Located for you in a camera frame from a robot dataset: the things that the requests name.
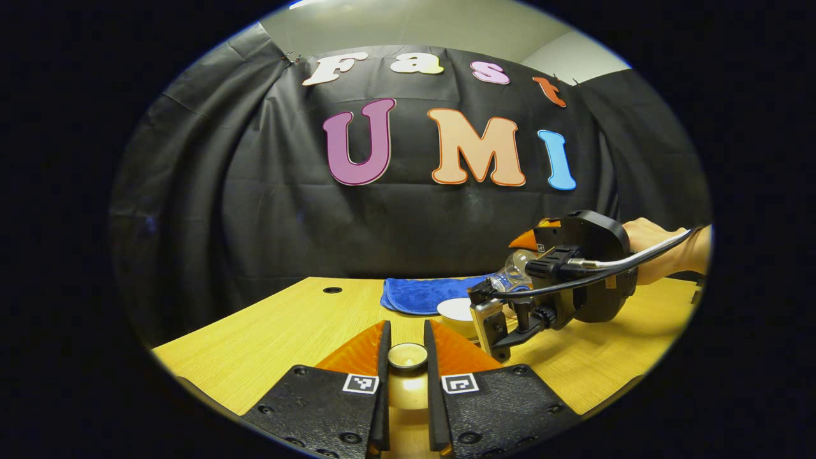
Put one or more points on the blue folded towel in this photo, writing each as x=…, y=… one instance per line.
x=414, y=296

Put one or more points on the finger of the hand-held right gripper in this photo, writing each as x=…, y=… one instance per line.
x=526, y=241

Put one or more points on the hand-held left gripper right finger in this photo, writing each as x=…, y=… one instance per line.
x=435, y=401

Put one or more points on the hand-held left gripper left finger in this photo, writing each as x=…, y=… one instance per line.
x=383, y=395

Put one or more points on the clear plastic water bottle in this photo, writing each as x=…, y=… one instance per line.
x=510, y=277

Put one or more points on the black backdrop cloth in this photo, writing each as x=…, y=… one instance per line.
x=382, y=229

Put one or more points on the cream ceramic teacup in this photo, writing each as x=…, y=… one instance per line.
x=456, y=310

